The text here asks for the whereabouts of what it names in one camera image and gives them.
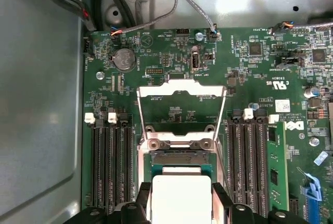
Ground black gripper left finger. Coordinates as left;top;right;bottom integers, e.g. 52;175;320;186
61;181;153;224

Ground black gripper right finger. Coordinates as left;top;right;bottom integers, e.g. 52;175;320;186
212;181;308;224

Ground metal locking lever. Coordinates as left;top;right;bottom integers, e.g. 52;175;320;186
216;144;233;196

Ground silver CPU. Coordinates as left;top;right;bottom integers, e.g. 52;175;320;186
150;162;213;224

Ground metal socket cover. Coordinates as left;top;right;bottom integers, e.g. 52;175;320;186
136;78;228;149

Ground black RAM slot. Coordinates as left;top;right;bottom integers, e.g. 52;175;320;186
84;112;105;210
119;113;136;209
240;109;253;205
226;109;240;205
106;111;119;210
253;109;268;205

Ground green RAM stick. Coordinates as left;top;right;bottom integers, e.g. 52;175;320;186
267;124;289;210

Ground blue board connector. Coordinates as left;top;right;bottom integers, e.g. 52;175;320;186
301;172;324;224

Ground black PC case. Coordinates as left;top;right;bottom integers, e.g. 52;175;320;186
0;0;333;224

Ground silver coin battery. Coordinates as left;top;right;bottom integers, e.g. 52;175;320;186
111;48;136;73

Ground green motherboard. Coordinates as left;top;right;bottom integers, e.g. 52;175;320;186
82;28;333;224

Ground grey braided wire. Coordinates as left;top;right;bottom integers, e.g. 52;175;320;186
178;0;218;43
110;0;180;37

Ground thick black cable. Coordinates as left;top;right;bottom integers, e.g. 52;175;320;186
95;0;137;31

